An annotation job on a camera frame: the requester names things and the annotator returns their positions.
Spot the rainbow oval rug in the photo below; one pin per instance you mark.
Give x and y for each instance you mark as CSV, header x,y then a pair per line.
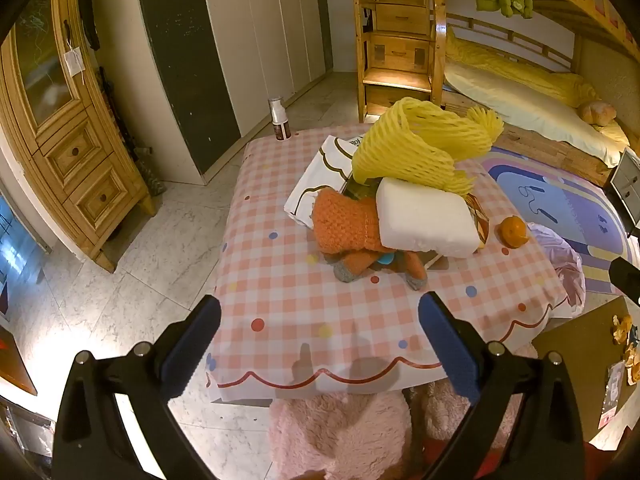
x,y
565,200

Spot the wooden stair drawer unit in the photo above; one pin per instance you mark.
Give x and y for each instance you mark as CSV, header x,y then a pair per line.
x,y
397,50

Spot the pink fluffy blanket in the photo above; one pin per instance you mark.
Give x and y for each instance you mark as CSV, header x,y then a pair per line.
x,y
440,410

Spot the wooden glass door cabinet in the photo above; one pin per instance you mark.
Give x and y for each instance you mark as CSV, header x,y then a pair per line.
x,y
75,150

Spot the dark patterned leaning roll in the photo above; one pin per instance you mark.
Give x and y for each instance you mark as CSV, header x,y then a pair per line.
x,y
125,130

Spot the white paper tag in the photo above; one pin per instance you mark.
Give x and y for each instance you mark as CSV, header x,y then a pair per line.
x,y
74,62

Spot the tan plush toy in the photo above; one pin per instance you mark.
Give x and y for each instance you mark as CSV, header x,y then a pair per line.
x,y
597,112

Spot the yellow blanket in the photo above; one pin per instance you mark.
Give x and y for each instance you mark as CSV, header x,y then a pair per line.
x,y
510,67

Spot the black chalkboard panel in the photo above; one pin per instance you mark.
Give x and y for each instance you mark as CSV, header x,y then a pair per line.
x,y
185,60

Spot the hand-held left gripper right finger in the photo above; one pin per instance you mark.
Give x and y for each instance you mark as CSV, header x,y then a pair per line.
x,y
450,352

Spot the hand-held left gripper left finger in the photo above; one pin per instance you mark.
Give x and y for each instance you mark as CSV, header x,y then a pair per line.
x,y
192,347

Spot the wooden bunk bed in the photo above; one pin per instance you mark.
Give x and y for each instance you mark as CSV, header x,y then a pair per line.
x,y
560,152

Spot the tangerine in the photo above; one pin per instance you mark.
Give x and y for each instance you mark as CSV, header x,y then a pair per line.
x,y
511,232

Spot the orange knitted toy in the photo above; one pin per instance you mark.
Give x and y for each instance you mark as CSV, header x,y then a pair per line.
x,y
345,225

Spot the cardboard box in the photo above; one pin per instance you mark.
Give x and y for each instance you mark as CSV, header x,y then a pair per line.
x,y
575,360

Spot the brown white spray bottle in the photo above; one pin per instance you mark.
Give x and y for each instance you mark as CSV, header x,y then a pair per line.
x,y
279,120

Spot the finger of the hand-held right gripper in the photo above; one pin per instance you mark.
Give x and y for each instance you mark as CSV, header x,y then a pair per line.
x,y
627,275

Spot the white foam block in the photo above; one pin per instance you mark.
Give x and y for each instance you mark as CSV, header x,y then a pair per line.
x,y
425,220

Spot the white paper bag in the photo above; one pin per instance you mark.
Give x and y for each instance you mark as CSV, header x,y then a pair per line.
x,y
312,180

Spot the printed paper slip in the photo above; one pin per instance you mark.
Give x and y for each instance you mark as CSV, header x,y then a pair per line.
x,y
611,395

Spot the yellow pillow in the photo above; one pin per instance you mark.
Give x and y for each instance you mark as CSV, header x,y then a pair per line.
x,y
615,132

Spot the pink checked tablecloth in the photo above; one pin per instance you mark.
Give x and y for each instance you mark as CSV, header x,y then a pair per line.
x,y
300,310

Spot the white wardrobe with round holes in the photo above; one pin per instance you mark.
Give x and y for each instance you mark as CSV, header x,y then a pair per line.
x,y
270,35

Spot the yellow foam fruit net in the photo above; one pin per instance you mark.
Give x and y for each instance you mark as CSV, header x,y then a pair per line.
x,y
415,145

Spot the orange peel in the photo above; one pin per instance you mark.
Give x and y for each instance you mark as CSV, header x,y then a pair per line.
x,y
622,327
632,362

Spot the small monitor on stand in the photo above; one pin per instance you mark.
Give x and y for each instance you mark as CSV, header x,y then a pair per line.
x,y
625,185

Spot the cream mattress sheet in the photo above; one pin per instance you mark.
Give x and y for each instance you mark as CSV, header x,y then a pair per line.
x,y
525,105

